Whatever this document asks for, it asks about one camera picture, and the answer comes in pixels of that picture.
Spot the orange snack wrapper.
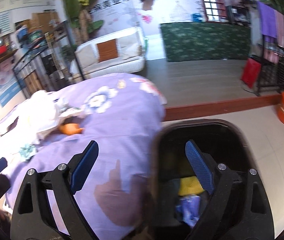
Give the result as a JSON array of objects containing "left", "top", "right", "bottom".
[{"left": 59, "top": 123, "right": 84, "bottom": 135}]

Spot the yellow trash in bin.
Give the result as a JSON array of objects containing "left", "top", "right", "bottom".
[{"left": 178, "top": 176, "right": 204, "bottom": 197}]

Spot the black trash bin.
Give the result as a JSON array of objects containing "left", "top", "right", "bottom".
[{"left": 149, "top": 119, "right": 264, "bottom": 239}]

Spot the purple trash in bin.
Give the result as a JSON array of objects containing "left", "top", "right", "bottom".
[{"left": 175, "top": 194, "right": 201, "bottom": 228}]

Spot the purple floral bed quilt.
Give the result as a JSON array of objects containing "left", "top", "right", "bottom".
[{"left": 0, "top": 73, "right": 166, "bottom": 239}]

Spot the red bag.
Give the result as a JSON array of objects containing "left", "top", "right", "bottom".
[{"left": 240, "top": 58, "right": 261, "bottom": 88}]

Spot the black metal rack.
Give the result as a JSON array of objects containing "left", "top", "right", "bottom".
[{"left": 254, "top": 35, "right": 284, "bottom": 96}]

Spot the orange sofa cushion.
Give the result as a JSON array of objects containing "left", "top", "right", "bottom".
[{"left": 97, "top": 39, "right": 119, "bottom": 62}]

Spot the white sofa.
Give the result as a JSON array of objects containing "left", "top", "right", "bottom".
[{"left": 70, "top": 27, "right": 146, "bottom": 79}]

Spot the green patterned cabinet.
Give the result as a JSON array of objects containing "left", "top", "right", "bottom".
[{"left": 160, "top": 22, "right": 251, "bottom": 62}]

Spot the red phone booth cabinet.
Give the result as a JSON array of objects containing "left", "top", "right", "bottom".
[{"left": 202, "top": 0, "right": 228, "bottom": 23}]

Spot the purple towel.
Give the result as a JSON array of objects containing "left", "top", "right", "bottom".
[{"left": 257, "top": 2, "right": 277, "bottom": 38}]

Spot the pink towel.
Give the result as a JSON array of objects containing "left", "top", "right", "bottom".
[{"left": 275, "top": 10, "right": 284, "bottom": 48}]

